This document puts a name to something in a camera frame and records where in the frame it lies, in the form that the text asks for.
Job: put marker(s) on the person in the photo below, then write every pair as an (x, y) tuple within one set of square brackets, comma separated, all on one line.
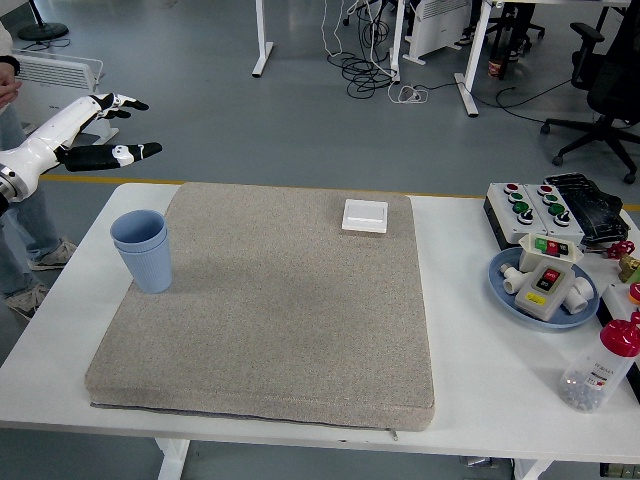
[(25, 230), (466, 36)]

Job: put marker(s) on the cream three-button switch box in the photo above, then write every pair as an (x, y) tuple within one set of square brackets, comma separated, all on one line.
[(535, 255)]

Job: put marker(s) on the clear bottle red cap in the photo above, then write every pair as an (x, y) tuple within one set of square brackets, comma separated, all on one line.
[(600, 375)]

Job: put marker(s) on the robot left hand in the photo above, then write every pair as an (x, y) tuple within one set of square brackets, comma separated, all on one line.
[(50, 135)]

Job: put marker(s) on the person's hand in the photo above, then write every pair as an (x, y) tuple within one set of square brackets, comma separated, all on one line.
[(7, 92)]

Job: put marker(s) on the grey two-button switch box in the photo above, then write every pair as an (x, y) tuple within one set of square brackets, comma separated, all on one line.
[(537, 300)]

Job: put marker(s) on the white wall switch plate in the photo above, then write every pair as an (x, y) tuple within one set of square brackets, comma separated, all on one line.
[(365, 215)]

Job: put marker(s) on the black fan stand base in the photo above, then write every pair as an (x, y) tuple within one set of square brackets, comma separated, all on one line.
[(44, 31)]

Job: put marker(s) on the black office chair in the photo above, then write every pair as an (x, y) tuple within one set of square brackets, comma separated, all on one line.
[(612, 75)]

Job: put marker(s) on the white four-button control box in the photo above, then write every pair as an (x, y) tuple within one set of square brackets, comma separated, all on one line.
[(505, 215), (545, 215)]

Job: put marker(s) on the emergency stop button box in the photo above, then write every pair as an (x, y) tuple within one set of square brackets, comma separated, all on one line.
[(617, 297)]

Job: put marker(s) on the white table leg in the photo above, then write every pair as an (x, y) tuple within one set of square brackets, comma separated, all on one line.
[(530, 471), (172, 462)]

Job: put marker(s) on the blue ribbed cup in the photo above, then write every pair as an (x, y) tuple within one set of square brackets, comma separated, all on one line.
[(137, 227), (150, 270)]

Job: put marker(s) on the white desk leg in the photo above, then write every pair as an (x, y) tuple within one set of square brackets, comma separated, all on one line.
[(470, 65), (396, 40), (262, 45)]

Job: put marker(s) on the white panel heater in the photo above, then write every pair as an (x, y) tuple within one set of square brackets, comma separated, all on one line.
[(435, 30), (55, 75)]

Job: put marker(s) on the black foot pedal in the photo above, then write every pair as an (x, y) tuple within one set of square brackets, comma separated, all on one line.
[(595, 205)]

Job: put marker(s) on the red can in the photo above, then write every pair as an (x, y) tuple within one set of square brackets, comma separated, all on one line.
[(495, 68)]

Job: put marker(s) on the grey-brown mat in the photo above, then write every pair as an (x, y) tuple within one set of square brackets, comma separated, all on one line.
[(300, 325)]

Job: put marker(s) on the blue plate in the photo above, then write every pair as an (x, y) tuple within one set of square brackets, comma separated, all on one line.
[(500, 287)]

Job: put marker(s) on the black chair wheel base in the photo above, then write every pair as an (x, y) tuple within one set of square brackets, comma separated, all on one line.
[(532, 27)]

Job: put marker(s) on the green box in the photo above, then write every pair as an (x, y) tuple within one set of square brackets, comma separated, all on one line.
[(620, 472)]

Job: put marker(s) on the white pipe fitting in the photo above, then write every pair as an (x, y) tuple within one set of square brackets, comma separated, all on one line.
[(511, 281), (580, 297)]

